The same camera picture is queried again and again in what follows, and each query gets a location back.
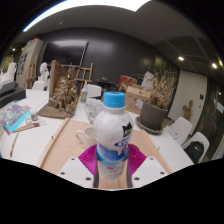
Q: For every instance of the wooden easel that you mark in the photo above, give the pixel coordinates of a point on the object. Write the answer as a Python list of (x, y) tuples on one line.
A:
[(32, 71), (85, 75)]

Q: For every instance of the printed newspaper sheet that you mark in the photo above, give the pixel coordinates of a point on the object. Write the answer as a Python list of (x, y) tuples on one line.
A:
[(92, 110)]

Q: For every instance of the wooden figure sculpture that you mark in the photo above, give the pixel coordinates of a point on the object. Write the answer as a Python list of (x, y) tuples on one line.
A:
[(188, 110)]

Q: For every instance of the white display board with pictures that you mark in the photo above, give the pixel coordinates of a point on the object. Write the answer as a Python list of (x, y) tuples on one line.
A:
[(28, 60)]

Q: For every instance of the beige wooden-framed drawing board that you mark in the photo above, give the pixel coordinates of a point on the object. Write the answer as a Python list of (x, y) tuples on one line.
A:
[(63, 150)]

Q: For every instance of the grey round pot saucer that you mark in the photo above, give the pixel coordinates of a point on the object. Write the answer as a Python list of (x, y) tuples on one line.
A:
[(146, 128)]

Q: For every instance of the colourful book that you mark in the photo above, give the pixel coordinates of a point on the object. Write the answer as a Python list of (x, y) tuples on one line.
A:
[(13, 116)]

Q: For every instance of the loose papers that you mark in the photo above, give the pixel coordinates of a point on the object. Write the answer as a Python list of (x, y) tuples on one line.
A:
[(172, 132)]

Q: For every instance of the white ceramic mug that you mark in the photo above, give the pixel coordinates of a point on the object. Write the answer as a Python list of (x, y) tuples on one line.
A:
[(87, 136)]

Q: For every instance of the white blue-capped drink bottle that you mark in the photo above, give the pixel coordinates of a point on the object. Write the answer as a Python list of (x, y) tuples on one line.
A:
[(111, 133)]

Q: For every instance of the small paint jar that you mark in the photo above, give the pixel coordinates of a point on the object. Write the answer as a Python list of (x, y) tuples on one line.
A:
[(34, 116)]

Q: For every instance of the white plaster torso statue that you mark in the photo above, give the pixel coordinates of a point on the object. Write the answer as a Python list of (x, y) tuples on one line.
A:
[(147, 80)]

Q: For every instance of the black backpack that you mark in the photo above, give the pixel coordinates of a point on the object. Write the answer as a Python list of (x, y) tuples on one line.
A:
[(194, 151)]

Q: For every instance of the white shell chair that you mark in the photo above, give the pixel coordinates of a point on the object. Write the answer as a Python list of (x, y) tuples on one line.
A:
[(94, 90), (183, 125), (203, 138)]

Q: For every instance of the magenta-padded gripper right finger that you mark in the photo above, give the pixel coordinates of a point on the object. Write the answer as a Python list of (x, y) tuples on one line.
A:
[(146, 168)]

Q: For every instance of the red box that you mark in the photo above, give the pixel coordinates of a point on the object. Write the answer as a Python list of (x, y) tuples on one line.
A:
[(126, 81)]

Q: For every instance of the brown cardboard box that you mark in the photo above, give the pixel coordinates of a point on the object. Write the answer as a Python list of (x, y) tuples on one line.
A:
[(135, 98)]

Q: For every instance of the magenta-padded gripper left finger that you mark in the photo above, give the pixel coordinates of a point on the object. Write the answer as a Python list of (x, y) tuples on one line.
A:
[(80, 168)]

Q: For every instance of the grey pot with dried plant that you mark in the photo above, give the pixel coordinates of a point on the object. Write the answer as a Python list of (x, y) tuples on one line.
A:
[(152, 116)]

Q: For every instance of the white plaster bust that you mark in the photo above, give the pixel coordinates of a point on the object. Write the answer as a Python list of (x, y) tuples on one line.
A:
[(44, 71)]

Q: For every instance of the wooden paintbrush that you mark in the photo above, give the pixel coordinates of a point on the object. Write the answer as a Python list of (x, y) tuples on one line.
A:
[(28, 126)]

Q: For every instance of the dark wall screen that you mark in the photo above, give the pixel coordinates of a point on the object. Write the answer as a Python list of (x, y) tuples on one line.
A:
[(63, 53)]

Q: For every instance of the pale green spray bottle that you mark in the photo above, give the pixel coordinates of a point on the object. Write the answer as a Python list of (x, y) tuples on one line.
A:
[(83, 95)]

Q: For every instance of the thin red-tipped stick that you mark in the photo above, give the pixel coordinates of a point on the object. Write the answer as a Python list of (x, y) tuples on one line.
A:
[(13, 145)]

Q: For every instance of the round ceiling downlight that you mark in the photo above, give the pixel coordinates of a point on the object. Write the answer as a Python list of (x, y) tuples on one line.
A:
[(180, 58), (214, 65)]

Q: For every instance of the golden relief sculpture on wood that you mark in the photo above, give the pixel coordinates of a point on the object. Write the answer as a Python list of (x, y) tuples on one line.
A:
[(63, 96)]

